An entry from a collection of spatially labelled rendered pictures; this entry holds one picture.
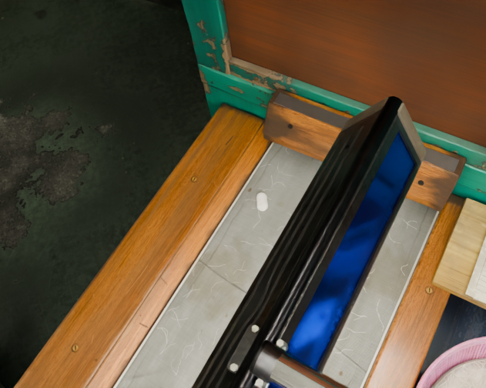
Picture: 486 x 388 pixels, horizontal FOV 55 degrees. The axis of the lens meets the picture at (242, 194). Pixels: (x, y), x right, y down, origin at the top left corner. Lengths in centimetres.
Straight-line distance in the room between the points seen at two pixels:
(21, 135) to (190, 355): 153
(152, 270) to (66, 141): 129
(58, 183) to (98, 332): 119
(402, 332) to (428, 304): 6
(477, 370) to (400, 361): 11
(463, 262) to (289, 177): 30
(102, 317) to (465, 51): 59
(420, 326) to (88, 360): 46
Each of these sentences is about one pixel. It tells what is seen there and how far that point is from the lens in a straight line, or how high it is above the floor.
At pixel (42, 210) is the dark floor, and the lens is 184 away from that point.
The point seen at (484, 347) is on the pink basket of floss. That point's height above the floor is 75.
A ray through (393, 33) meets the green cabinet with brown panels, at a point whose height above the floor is 101.
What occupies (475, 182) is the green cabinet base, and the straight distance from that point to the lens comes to 76.
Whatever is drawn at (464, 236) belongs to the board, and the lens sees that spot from 75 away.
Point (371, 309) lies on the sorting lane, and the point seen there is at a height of 74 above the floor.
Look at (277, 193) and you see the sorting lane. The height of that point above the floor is 74.
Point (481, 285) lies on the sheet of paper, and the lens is 73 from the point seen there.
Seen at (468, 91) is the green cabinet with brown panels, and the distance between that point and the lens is 65.
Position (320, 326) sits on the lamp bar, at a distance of 36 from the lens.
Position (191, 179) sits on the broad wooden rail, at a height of 76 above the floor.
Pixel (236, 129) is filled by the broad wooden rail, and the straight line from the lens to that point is 83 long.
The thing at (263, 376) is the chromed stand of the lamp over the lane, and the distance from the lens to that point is 31.
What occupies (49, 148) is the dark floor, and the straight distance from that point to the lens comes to 198.
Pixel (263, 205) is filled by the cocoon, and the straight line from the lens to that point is 75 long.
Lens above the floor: 143
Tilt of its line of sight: 61 degrees down
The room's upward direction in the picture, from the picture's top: 12 degrees counter-clockwise
